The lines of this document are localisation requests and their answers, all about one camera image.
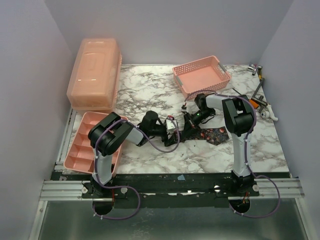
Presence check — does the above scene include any dark floral necktie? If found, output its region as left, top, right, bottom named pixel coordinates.
left=184, top=126, right=230, bottom=146

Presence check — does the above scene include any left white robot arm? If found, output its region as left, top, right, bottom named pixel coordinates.
left=88, top=110, right=181, bottom=198

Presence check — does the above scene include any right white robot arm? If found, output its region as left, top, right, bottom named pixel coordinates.
left=177, top=92, right=257, bottom=196

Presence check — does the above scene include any pink perforated basket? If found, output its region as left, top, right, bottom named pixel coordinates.
left=172, top=55, right=231, bottom=98

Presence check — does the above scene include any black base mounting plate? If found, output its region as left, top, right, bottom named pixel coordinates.
left=50, top=171, right=259, bottom=209

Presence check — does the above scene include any grey metal clamp tool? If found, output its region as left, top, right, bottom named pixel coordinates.
left=248, top=64, right=279, bottom=122

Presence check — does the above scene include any pink translucent storage box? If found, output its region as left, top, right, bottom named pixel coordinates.
left=66, top=38, right=122, bottom=113

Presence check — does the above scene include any pink divided organizer tray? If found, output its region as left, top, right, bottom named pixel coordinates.
left=63, top=111, right=129, bottom=176

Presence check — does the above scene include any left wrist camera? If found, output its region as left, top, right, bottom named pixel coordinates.
left=165, top=115, right=179, bottom=135

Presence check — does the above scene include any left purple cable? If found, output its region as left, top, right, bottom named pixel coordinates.
left=92, top=118, right=181, bottom=221

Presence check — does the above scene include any purple cable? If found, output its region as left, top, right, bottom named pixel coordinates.
left=92, top=118, right=181, bottom=221
left=184, top=90, right=281, bottom=219

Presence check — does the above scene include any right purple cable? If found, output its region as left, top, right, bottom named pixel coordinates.
left=184, top=90, right=281, bottom=219

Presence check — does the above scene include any aluminium rail frame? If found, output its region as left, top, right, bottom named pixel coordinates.
left=29, top=173, right=317, bottom=240

